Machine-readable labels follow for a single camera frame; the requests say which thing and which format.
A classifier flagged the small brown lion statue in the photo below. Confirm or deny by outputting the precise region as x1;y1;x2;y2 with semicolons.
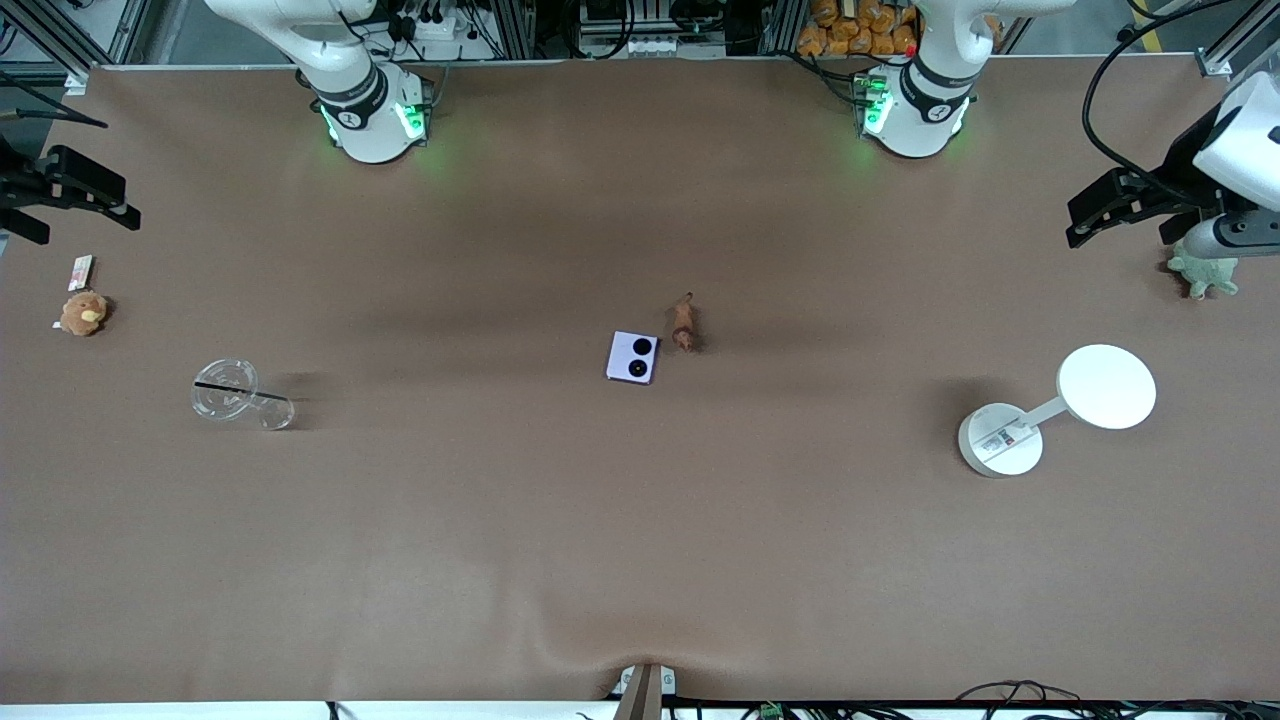
668;292;701;353

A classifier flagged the lilac flip phone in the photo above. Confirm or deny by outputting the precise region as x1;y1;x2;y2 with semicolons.
605;330;661;386

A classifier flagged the green plush toy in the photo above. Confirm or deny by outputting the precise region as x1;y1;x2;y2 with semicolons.
1167;240;1241;301

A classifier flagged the white round desk lamp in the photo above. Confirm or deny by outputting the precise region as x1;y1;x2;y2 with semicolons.
957;344;1158;479

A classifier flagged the black drinking straw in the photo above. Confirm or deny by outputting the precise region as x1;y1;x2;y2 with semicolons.
194;381;291;403

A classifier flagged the clear plastic cup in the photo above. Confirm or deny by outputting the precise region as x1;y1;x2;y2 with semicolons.
190;358;296;432

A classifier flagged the orange plush toy pile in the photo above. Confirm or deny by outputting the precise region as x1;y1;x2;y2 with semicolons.
797;0;921;58

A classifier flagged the white power strip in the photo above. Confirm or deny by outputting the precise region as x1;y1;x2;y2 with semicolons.
395;8;483;63

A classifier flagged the brown plush keychain toy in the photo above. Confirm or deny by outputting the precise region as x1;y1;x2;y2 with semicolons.
58;291;111;337

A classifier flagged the aluminium frame profile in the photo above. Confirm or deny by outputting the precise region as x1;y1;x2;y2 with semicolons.
0;0;151;96
1195;0;1280;79

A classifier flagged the metal table edge bracket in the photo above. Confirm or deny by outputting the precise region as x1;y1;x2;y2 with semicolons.
612;663;677;720

